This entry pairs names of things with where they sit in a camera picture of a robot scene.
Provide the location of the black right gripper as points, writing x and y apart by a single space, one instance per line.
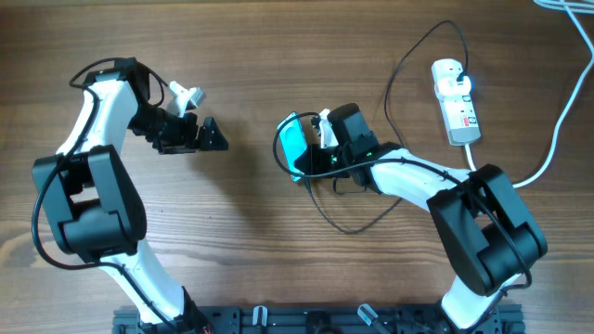
313 153

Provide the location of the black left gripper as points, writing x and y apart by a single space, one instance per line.
185 142

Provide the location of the turquoise screen smartphone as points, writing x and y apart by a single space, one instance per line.
292 140

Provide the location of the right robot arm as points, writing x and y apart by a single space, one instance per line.
490 238

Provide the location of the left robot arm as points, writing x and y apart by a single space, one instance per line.
88 213

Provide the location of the white charger plug adapter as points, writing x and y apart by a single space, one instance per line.
449 87

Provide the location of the white power strip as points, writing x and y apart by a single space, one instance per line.
460 119

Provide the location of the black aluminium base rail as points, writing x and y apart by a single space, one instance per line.
412 318

